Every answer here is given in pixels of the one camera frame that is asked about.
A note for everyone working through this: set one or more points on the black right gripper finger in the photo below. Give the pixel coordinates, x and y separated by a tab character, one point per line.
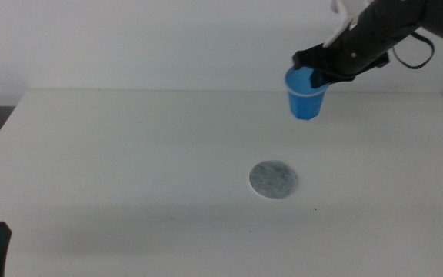
314	57
321	79

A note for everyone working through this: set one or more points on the blue plastic cup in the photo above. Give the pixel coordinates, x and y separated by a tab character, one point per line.
306	104

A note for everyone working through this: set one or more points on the round grey cup mat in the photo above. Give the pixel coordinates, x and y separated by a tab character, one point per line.
273	179

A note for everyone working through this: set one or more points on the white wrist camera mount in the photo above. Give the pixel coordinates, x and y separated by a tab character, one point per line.
340	23

